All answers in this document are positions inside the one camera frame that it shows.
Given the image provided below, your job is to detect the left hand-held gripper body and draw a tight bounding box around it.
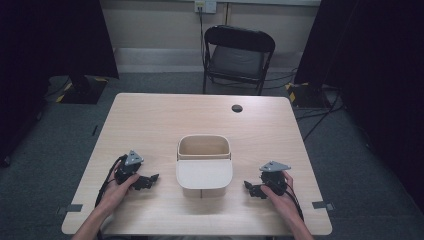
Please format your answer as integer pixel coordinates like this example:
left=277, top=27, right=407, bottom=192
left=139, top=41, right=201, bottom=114
left=114, top=149, right=145, bottom=185

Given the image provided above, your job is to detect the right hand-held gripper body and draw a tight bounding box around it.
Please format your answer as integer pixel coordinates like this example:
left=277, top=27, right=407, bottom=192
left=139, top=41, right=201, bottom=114
left=259, top=160, right=292, bottom=197

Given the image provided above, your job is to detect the person's right hand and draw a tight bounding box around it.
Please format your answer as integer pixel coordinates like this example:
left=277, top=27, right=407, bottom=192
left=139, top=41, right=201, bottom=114
left=259, top=170, right=301, bottom=219

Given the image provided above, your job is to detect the person's left hand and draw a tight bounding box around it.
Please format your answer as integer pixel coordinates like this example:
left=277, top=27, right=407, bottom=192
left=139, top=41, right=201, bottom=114
left=98, top=165, right=141, bottom=214

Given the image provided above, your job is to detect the beige plastic bin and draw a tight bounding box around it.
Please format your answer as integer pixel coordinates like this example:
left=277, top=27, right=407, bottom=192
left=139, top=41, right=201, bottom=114
left=175, top=133, right=234, bottom=200

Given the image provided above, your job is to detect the grey tape strip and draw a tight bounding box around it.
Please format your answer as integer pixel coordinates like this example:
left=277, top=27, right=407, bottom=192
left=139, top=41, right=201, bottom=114
left=311, top=200, right=336, bottom=211
left=56, top=203, right=84, bottom=216

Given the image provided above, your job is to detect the black stand base striped tape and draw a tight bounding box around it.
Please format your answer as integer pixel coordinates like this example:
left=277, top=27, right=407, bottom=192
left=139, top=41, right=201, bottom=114
left=55, top=75, right=110, bottom=105
left=285, top=81, right=332, bottom=109

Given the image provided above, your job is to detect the black folding chair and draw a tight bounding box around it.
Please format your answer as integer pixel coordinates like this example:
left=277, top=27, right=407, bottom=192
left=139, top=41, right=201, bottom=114
left=202, top=24, right=277, bottom=97

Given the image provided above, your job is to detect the black curtain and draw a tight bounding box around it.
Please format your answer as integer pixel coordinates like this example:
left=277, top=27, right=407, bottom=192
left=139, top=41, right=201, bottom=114
left=294, top=0, right=424, bottom=216
left=0, top=0, right=120, bottom=168

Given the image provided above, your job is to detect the left hand-held gripper black cable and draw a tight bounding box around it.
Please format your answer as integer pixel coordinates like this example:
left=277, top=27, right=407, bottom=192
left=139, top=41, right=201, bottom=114
left=94, top=153, right=129, bottom=240

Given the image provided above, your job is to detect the hand-held gripper black cable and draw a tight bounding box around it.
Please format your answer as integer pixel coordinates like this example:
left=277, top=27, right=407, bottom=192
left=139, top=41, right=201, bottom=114
left=283, top=181, right=305, bottom=223
left=94, top=153, right=129, bottom=240

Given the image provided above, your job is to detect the right hand-held gripper black cable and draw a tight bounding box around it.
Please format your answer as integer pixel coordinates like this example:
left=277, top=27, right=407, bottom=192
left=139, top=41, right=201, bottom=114
left=283, top=181, right=305, bottom=223

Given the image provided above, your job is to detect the black floor cable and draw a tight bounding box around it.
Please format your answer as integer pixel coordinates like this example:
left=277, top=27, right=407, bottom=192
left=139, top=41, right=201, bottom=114
left=295, top=89, right=346, bottom=142
left=264, top=67, right=298, bottom=91

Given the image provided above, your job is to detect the black wall cable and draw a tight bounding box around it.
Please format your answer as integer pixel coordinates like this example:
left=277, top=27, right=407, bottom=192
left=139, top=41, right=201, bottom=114
left=198, top=6, right=208, bottom=69

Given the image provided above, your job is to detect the white wall outlet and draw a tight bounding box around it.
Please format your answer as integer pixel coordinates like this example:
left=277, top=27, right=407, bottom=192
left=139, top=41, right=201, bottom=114
left=194, top=0, right=218, bottom=15

